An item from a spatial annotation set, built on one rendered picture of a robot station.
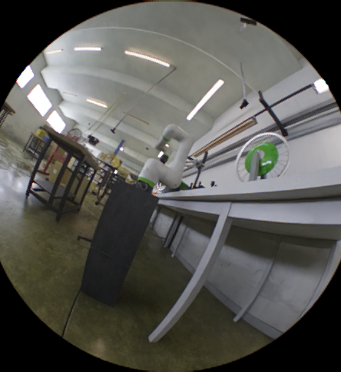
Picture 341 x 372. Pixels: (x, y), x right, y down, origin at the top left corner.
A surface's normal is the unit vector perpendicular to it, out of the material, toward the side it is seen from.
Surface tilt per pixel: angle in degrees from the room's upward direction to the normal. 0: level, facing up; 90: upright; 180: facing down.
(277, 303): 90
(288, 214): 90
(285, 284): 90
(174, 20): 180
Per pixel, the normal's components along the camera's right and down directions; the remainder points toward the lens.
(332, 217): -0.86, -0.43
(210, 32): -0.39, 0.89
